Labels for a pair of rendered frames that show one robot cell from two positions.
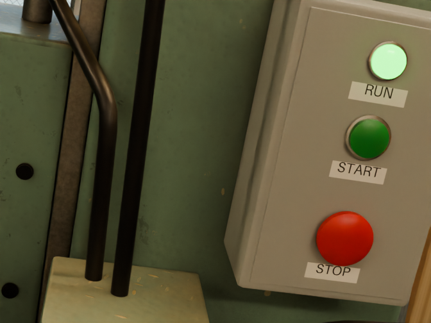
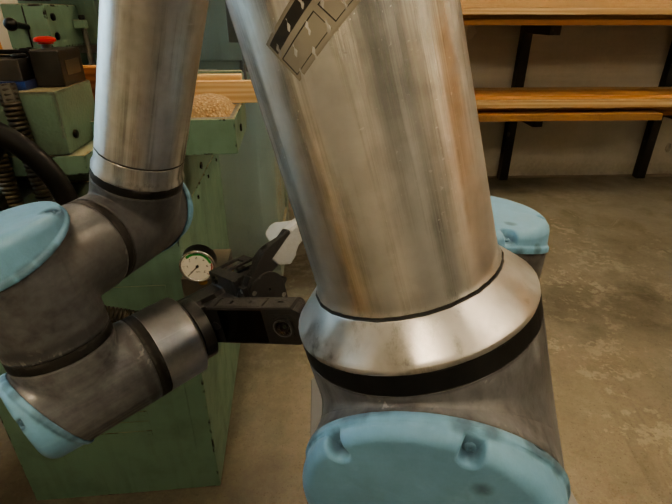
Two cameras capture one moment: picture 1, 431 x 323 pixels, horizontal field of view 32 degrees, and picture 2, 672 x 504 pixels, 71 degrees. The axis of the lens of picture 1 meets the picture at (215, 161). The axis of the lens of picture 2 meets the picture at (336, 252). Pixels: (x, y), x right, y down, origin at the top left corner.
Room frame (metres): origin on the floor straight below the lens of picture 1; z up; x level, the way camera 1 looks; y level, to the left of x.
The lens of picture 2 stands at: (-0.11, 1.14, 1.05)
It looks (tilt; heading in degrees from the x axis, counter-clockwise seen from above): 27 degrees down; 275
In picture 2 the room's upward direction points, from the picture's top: straight up
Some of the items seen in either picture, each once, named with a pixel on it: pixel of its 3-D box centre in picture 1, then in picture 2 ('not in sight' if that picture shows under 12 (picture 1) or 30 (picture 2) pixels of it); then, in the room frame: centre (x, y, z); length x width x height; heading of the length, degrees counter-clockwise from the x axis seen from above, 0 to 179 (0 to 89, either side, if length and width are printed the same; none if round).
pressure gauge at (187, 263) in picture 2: not in sight; (199, 266); (0.19, 0.43, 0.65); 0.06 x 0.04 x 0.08; 10
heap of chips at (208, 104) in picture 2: not in sight; (208, 102); (0.19, 0.31, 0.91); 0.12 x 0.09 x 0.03; 100
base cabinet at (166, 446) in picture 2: not in sight; (134, 308); (0.51, 0.15, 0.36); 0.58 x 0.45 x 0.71; 100
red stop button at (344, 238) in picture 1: (344, 238); not in sight; (0.37, -0.07, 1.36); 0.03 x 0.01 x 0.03; 100
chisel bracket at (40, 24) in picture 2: not in sight; (48, 30); (0.49, 0.25, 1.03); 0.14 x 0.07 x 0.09; 100
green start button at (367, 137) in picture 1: (369, 138); not in sight; (0.37, -0.07, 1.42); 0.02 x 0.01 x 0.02; 100
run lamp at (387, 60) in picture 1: (388, 61); not in sight; (0.37, -0.07, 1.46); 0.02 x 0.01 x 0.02; 100
